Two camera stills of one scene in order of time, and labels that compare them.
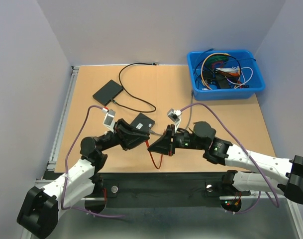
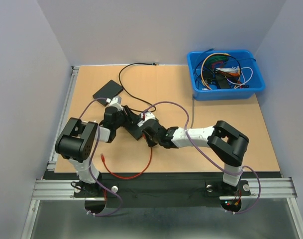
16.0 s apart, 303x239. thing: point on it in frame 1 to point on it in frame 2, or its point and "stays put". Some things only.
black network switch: x=108 y=92 stays put
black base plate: x=164 y=190 stays put
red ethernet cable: x=161 y=158 to x=103 y=160
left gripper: x=129 y=141 to x=132 y=117
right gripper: x=164 y=144 to x=150 y=142
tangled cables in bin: x=221 y=70 stays put
